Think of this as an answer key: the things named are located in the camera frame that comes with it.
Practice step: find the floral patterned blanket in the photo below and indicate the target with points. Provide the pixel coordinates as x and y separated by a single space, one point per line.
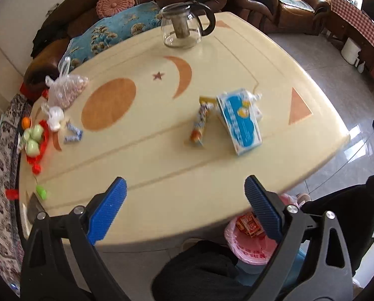
5 178

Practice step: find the person's leg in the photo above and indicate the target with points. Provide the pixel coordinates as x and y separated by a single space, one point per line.
337 225
199 272

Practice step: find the blue floral cushion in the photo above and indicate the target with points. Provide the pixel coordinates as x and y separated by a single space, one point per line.
118 31

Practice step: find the pink lined trash bin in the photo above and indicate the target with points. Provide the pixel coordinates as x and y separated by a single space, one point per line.
246 250

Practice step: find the white round appliance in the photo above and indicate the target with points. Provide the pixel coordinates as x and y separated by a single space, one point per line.
350 50

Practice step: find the orange fruit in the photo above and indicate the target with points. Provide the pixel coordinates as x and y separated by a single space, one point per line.
26 122

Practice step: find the cream coffee table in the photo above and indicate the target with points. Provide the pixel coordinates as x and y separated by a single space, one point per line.
161 163

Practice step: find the red checkered tablecloth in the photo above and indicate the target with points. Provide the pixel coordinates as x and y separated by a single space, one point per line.
359 22

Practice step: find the red tray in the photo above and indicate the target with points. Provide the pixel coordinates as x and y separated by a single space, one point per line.
42 150

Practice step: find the small white plastic bag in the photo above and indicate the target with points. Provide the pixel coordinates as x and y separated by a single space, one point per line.
55 116

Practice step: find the blue armchair cloth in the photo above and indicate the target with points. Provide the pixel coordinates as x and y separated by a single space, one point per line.
293 0

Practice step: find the pink round cushion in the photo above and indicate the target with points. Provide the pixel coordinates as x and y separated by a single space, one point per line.
115 3

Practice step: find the plastic bag of peanuts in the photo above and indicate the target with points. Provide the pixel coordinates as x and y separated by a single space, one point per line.
68 91

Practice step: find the white long strip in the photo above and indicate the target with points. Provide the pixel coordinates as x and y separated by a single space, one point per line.
24 214

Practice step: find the person's left leg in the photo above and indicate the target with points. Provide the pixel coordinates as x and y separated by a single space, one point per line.
199 272

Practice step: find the black cloth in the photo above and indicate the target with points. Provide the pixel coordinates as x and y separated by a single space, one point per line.
42 39

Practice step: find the green cup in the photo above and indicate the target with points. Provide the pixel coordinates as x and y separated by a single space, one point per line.
37 131
26 134
32 147

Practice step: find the glass teapot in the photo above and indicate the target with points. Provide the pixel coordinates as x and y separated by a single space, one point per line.
182 25

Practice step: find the small red object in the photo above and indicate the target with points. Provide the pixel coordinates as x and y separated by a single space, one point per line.
12 193

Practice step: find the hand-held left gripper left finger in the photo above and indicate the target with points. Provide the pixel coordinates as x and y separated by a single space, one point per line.
107 213

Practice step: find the yellow snack wrapper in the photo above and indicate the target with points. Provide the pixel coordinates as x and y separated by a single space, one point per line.
201 122

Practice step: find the red cloth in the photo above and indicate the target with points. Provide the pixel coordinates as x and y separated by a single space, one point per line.
26 89

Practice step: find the green bottle cap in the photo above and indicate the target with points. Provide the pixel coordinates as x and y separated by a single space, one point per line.
42 191

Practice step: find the small white bottle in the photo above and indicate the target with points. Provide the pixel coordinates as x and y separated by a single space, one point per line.
361 65

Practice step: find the person's right leg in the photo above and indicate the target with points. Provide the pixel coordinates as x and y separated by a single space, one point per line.
337 225

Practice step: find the cream wardrobe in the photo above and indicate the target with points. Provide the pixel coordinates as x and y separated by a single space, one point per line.
2 78

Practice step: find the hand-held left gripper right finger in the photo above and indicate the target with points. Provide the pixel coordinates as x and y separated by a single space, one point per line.
265 208

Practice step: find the dark crumpled wrapper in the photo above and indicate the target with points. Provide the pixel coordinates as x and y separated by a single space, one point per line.
34 206

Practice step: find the clear plastic wrap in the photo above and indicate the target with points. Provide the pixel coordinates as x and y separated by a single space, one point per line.
256 106

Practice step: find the brown red snack box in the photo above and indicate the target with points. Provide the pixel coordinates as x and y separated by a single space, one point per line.
251 225

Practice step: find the blue white cartoon box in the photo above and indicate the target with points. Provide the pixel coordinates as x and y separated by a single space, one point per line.
240 122

